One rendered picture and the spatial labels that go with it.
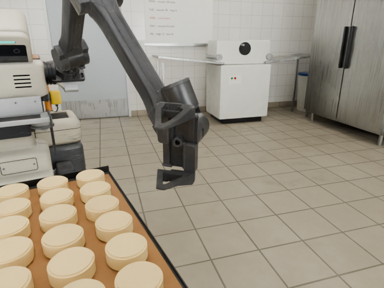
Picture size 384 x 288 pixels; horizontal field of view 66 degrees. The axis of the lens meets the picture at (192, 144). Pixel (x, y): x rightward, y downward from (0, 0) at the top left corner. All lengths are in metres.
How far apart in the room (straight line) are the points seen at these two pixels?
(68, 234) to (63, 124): 1.12
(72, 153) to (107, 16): 0.94
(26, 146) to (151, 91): 0.74
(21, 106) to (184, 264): 1.14
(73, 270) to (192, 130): 0.28
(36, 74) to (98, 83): 3.76
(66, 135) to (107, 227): 1.13
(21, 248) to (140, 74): 0.41
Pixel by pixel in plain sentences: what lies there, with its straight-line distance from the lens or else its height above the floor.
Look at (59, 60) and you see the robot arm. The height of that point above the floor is 1.10.
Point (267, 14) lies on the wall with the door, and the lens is 5.62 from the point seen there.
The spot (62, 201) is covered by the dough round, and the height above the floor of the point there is 0.92.
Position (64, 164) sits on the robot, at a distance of 1.48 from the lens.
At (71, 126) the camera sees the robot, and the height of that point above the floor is 0.78.
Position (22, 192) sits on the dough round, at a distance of 0.56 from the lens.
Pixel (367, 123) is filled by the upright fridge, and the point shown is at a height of 0.24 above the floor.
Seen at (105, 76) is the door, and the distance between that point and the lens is 4.92.
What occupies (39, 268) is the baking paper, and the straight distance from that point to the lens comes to 0.41.
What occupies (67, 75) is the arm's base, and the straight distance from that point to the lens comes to 1.19.
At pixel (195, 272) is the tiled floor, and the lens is 1.70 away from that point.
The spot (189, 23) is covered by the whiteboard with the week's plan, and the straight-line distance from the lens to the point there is 5.05.
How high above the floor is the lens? 1.15
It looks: 19 degrees down
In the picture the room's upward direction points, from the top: straight up
